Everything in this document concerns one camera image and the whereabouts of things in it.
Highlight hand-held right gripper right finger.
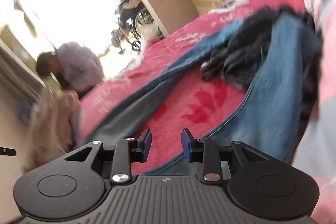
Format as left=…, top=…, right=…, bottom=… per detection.
left=182, top=129, right=272, bottom=185

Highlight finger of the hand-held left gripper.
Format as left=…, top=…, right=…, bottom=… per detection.
left=0, top=147, right=17, bottom=157

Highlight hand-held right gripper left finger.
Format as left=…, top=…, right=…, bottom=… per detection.
left=64, top=129, right=152, bottom=186

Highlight blue denim jeans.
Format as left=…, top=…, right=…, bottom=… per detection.
left=76, top=13, right=315, bottom=174

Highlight red floral blanket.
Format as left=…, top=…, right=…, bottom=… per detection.
left=76, top=0, right=307, bottom=174

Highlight beige fleece clothing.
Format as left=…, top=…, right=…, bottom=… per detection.
left=22, top=88, right=80, bottom=174

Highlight dark plaid garment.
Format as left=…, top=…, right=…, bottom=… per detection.
left=199, top=6, right=323, bottom=122

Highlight wheelchair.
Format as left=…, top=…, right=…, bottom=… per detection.
left=112, top=0, right=155, bottom=51

